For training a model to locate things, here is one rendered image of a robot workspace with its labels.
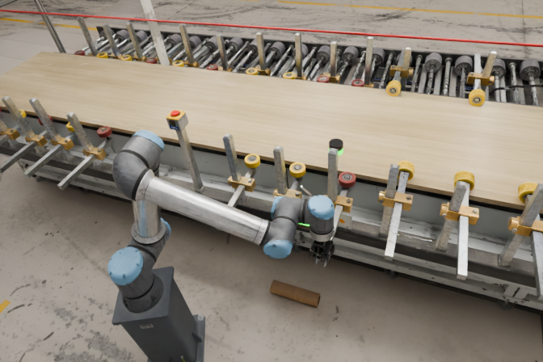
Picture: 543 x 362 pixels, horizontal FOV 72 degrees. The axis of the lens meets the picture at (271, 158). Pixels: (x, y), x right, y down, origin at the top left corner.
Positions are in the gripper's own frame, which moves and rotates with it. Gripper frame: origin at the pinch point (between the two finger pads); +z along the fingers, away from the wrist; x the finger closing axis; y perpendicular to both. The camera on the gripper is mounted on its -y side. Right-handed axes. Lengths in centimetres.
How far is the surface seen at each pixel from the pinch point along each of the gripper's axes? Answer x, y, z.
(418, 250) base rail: 37.1, -25.9, 13.4
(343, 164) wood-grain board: -4, -50, -8
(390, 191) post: 20.9, -28.0, -18.6
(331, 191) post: -4.1, -28.0, -10.6
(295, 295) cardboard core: -23, -18, 76
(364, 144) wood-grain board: 3, -68, -8
